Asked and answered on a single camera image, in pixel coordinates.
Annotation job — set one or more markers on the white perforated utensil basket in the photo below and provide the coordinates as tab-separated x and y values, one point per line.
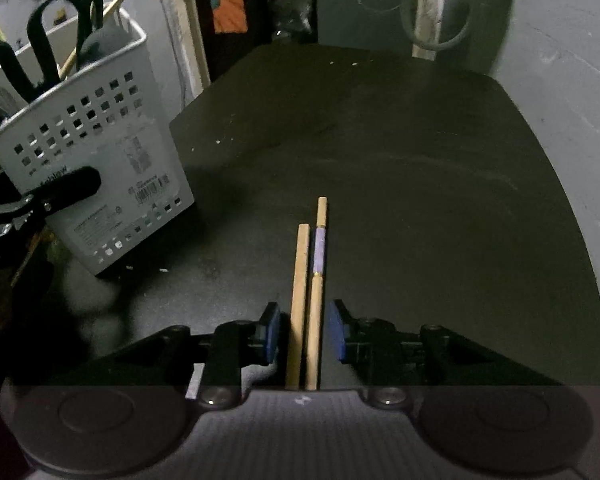
110	117

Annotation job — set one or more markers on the steel cylindrical handle peeler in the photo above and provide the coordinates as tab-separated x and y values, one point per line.
8	104

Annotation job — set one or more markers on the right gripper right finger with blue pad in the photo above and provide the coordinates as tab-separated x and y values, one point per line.
386	362

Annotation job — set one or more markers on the black slotted spatula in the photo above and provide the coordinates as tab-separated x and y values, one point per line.
101	43

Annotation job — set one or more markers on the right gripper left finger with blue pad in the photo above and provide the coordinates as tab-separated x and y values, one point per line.
228	350

